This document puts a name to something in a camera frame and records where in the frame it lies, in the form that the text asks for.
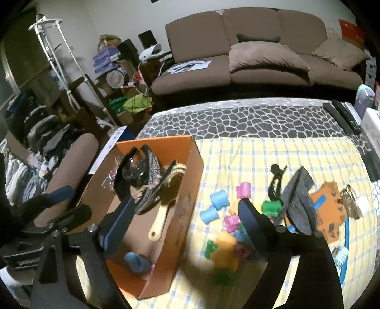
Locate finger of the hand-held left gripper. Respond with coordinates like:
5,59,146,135
9,186,76,221
33,203,93,236

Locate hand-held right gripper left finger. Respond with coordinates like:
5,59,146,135
30,196,135,309

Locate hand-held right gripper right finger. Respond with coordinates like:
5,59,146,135
237,198,345,309

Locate pile of colourful hair rollers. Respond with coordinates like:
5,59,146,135
199,182,283,285

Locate blue hair roller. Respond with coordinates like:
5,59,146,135
124,252,154,274

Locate cream hairbrush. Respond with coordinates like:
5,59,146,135
148,160,188,242

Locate clear container black hair ties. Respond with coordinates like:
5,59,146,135
114,145,162,200

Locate black white patterned headband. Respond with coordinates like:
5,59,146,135
135,145,176,216

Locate orange cardboard box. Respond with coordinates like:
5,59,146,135
76,135,205,300

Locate brown cylindrical cushion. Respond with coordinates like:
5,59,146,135
33,133,100,227

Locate black hair claw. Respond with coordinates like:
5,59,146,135
268,164,288,206

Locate grey fabric headband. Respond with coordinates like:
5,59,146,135
277,166,317,236

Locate pile of clothes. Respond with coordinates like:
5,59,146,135
0,92,84,206

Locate yellow plaid tablecloth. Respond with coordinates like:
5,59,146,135
74,137,375,309

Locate white blue booklet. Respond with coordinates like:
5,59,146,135
89,125,129,175

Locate orange patterned pouch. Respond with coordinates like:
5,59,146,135
285,182,348,243

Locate white lotion bottle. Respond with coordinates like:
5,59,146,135
331,246,350,270

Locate glass bottle with cork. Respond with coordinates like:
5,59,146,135
339,184,361,221

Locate dark wooden chair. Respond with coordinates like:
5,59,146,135
61,74,120,126

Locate small white box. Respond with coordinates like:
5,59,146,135
355,196,371,218

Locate lime green bag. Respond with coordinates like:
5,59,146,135
123,95,154,115

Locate round printed tin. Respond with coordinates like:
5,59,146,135
106,67,129,90

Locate white coat rack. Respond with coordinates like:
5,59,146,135
28,18,120,129

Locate black remote control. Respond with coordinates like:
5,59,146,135
331,99,363,133
322,102,357,135

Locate stack of blue boxes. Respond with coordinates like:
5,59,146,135
93,46,121,75

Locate white floral case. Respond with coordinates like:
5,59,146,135
364,107,380,141

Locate black speaker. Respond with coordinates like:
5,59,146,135
138,30,157,50
117,39,141,63

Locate gold ornament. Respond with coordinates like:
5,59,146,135
98,34,123,52

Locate white curved device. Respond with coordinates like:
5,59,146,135
139,44,163,62

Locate large brown sofa cushion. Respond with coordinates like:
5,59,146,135
228,41,311,74

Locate pastel purple container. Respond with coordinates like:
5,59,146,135
355,84,376,120

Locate papers on sofa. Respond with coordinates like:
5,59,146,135
167,59,213,74

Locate black bone-shaped pillow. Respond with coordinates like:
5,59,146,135
236,33,281,44

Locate tan sofa cushion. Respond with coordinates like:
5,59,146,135
311,38,371,72

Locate brown sofa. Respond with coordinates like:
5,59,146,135
150,7,372,103

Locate red cardboard boxes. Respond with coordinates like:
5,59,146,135
338,19,367,50

